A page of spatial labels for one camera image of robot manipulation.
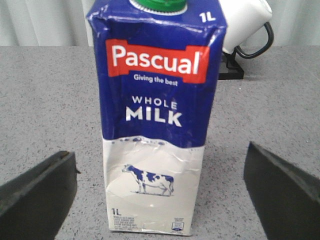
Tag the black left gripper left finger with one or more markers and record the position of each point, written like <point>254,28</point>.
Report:
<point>34,205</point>

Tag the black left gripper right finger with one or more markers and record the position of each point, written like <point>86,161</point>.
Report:
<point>285,197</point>

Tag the blue white milk carton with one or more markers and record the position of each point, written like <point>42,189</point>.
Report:
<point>157,65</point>

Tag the black wire mug rack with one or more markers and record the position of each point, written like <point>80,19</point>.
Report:
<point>229,69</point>

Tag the white enamel mug black handle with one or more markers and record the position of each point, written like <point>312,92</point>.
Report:
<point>244,18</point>

